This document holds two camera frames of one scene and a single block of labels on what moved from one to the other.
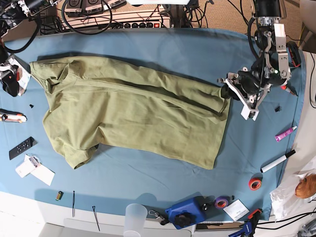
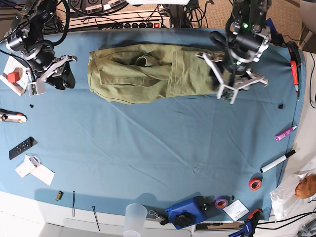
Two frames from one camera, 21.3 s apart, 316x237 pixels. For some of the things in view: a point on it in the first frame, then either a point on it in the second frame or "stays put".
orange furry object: (306, 187) stays put
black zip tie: (73, 204) stays put
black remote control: (22, 147) stays put
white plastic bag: (284, 200) stays put
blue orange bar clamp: (250, 225) stays put
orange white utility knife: (7, 115) stays put
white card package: (29, 163) stays put
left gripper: (10, 86) to (65, 80)
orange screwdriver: (284, 87) to (295, 69)
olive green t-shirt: (92, 101) to (136, 73)
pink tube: (280, 136) stays put
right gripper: (247, 88) to (234, 76)
